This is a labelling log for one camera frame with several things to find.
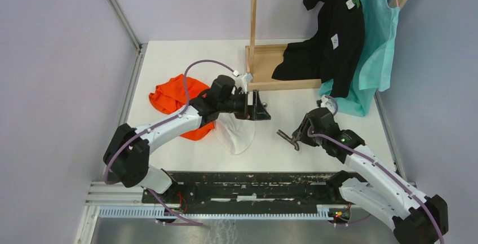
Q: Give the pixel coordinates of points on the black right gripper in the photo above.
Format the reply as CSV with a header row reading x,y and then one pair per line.
x,y
300,133

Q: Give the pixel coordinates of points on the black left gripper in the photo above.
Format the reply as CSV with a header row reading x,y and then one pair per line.
x,y
256,111

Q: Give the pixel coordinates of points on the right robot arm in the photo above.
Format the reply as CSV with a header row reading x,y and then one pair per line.
x,y
410,214

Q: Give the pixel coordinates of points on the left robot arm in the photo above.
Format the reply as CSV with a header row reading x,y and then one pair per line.
x,y
127,155

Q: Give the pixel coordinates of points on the white bucket hat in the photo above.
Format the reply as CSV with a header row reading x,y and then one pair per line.
x,y
234,134

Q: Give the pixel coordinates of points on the wooden clothes rack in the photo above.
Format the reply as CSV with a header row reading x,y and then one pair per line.
x,y
261,61

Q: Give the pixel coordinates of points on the black t-shirt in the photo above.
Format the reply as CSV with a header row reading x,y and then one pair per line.
x,y
332,53

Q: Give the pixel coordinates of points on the teal garment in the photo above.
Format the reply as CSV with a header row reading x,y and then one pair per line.
x,y
374,68

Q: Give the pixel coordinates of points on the orange cloth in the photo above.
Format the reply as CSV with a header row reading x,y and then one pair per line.
x,y
170,96

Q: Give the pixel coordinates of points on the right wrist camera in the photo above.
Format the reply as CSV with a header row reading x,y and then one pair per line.
x,y
326,101

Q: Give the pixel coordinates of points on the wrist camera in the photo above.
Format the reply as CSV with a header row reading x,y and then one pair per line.
x,y
326,101
241,81

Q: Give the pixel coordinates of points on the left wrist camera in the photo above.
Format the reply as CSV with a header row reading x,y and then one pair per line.
x,y
241,81

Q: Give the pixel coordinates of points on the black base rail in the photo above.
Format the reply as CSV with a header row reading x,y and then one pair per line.
x,y
252,192

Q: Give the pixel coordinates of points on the aluminium frame rail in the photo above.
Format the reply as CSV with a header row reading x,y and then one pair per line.
x,y
100,195

